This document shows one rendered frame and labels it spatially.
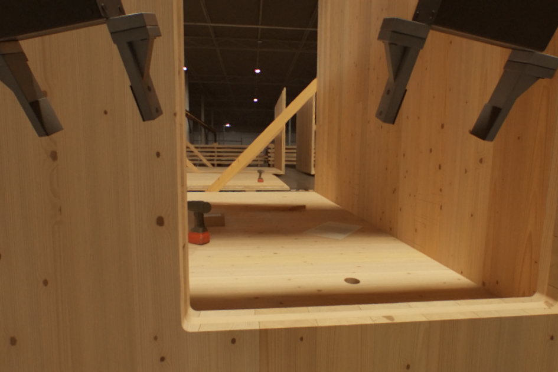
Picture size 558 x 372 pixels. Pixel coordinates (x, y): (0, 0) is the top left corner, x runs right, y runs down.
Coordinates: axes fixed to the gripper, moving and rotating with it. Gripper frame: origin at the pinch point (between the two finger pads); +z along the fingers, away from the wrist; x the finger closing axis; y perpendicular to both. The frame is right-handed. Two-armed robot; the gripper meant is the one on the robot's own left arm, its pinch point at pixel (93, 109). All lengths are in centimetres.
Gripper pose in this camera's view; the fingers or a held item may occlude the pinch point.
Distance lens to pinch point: 40.7
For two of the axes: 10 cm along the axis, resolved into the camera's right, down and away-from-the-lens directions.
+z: 1.5, 8.7, 4.7
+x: -9.9, 1.1, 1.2
